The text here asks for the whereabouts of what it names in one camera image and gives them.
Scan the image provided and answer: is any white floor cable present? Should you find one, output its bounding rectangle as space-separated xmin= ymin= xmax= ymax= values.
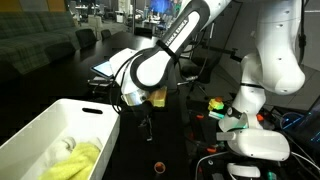
xmin=194 ymin=150 xmax=231 ymax=180

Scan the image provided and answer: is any yellow microfibre cloth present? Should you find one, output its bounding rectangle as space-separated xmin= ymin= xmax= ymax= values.
xmin=38 ymin=142 xmax=102 ymax=180

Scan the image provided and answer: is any colourful toy block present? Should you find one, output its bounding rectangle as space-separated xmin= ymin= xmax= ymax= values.
xmin=207 ymin=96 xmax=225 ymax=112

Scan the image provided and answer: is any black office chair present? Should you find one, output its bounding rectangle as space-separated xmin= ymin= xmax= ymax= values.
xmin=134 ymin=26 xmax=154 ymax=38
xmin=100 ymin=28 xmax=113 ymax=41
xmin=74 ymin=28 xmax=99 ymax=49

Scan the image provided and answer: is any brown wrist camera box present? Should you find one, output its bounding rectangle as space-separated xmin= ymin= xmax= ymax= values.
xmin=148 ymin=86 xmax=168 ymax=108

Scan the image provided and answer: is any tablet with lit screen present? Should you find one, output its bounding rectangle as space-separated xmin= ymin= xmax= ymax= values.
xmin=90 ymin=59 xmax=116 ymax=80

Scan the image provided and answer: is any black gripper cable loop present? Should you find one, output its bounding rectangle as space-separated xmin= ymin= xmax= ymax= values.
xmin=109 ymin=53 xmax=143 ymax=115

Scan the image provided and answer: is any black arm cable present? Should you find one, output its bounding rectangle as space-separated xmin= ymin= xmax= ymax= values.
xmin=297 ymin=0 xmax=308 ymax=65

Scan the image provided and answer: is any white towel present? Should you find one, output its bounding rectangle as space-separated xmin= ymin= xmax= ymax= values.
xmin=41 ymin=135 xmax=104 ymax=171

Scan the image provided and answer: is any open laptop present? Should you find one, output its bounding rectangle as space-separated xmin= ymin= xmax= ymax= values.
xmin=279 ymin=96 xmax=320 ymax=154

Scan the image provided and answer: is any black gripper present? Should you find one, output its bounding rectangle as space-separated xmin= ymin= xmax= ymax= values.
xmin=138 ymin=102 xmax=156 ymax=142

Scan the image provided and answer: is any small brown tape roll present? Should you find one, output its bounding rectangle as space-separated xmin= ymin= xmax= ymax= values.
xmin=154 ymin=161 xmax=167 ymax=174

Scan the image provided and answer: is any white papers stack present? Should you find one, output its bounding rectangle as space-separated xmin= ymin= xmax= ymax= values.
xmin=88 ymin=76 xmax=114 ymax=88

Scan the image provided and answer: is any teal plastic block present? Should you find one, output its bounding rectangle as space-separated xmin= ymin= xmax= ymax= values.
xmin=208 ymin=111 xmax=225 ymax=120

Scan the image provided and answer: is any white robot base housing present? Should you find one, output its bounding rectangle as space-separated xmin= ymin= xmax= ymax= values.
xmin=215 ymin=128 xmax=291 ymax=162

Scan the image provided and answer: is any white plastic bin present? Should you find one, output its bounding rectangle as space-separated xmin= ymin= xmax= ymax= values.
xmin=0 ymin=98 xmax=122 ymax=180

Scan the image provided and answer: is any green plaid sofa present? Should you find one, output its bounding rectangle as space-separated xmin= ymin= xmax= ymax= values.
xmin=0 ymin=11 xmax=84 ymax=76

